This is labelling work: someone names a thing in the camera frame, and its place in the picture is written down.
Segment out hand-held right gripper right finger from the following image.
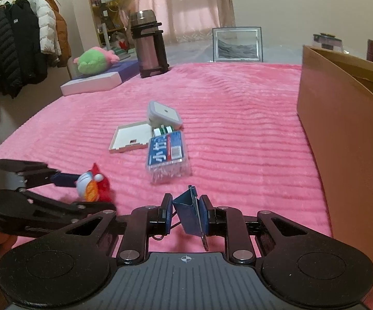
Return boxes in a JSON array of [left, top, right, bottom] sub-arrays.
[[199, 195, 319, 264]]

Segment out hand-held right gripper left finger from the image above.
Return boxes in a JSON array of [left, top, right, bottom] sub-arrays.
[[65, 193, 174, 264]]

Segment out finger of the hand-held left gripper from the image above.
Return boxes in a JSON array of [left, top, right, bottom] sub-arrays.
[[0, 159, 83, 190], [18, 189, 117, 225]]

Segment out blue binder clip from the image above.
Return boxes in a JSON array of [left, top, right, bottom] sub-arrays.
[[151, 185, 210, 252]]

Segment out red cartoon cat figurine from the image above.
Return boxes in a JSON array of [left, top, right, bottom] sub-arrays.
[[75, 163, 116, 202]]

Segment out clear plastic box blue label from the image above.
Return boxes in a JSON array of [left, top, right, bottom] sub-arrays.
[[144, 131, 192, 184]]

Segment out green white tape roll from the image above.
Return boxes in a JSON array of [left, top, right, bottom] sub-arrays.
[[152, 124, 176, 138]]

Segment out grey square night light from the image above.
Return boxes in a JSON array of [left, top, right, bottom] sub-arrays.
[[147, 101, 184, 129]]

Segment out brown cardboard box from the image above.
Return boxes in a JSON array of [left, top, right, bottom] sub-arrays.
[[296, 45, 373, 289]]

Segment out white square tray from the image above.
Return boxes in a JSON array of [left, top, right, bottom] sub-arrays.
[[108, 121, 153, 154]]

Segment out purple and white flat box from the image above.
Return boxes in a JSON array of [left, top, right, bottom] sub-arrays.
[[60, 61, 142, 97]]

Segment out pink ribbed blanket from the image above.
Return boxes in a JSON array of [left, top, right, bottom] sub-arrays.
[[0, 62, 373, 310]]

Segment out green and pink plush toy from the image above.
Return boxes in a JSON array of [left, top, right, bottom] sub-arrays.
[[73, 47, 120, 75]]

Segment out black jacket with white logo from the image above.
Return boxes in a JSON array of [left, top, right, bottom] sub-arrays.
[[5, 0, 49, 86]]

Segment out brown jacket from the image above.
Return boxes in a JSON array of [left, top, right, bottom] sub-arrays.
[[38, 0, 72, 68]]

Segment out white puffer jacket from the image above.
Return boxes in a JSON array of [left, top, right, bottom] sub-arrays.
[[28, 0, 62, 55]]

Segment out pink curtain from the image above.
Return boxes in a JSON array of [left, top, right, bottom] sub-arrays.
[[139, 0, 235, 44]]

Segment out dark glass jar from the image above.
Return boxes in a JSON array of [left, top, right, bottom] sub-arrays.
[[312, 32, 344, 52]]

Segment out steel thermos with black handle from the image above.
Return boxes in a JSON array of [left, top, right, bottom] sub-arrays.
[[129, 10, 170, 79]]

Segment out silver picture frame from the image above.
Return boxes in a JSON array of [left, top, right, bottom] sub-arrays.
[[212, 26, 264, 63]]

